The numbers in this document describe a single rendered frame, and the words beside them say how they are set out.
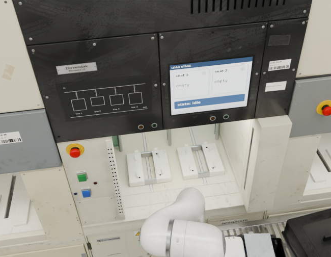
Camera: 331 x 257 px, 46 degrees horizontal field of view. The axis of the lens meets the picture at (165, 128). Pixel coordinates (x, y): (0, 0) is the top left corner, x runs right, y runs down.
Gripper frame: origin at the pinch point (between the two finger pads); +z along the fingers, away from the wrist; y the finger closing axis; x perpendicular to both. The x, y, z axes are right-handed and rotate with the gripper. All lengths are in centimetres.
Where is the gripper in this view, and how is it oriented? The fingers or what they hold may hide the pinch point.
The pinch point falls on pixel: (257, 250)
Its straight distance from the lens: 157.0
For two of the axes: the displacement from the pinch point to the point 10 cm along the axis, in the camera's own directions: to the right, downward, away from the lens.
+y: 0.0, 6.6, -7.5
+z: 10.0, -0.1, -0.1
